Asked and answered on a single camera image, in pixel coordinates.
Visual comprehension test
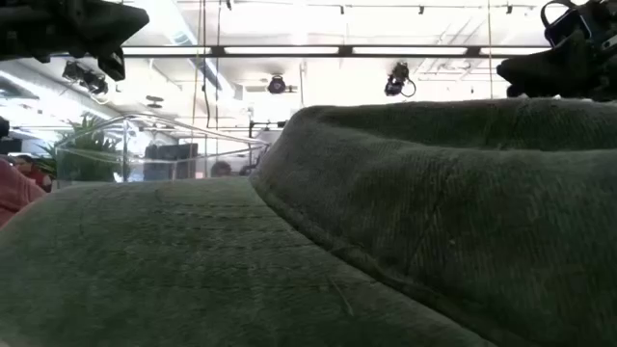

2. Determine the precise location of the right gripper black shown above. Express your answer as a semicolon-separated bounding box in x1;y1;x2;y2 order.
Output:
496;0;617;102

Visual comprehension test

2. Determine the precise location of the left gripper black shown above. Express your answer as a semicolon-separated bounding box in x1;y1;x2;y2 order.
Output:
0;0;151;82

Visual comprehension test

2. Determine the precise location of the green corduroy cap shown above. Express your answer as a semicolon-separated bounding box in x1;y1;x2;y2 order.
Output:
0;97;617;347

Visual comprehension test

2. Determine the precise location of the maroon corduroy cap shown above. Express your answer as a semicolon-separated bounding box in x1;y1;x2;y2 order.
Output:
0;159;48;228

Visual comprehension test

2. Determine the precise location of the black ceiling spotlight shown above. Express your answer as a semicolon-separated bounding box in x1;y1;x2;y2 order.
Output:
61;60;110;96

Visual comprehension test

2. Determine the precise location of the clear plastic bin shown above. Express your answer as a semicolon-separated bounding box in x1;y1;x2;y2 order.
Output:
54;113;271;183

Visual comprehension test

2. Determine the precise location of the green spiky potted plant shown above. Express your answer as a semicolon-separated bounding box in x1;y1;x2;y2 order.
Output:
38;113;127;183

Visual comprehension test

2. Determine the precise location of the thin yellowish hanging rope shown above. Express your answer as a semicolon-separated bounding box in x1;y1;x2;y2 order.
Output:
486;0;495;100

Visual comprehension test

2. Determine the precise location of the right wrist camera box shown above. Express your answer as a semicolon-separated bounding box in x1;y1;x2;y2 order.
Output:
539;0;597;49

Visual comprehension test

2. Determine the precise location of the black overhead camera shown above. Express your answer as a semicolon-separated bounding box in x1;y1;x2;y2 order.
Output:
384;61;417;99

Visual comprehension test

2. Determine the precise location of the black overhead frame beam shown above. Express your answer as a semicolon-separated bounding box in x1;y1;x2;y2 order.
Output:
120;44;551;60

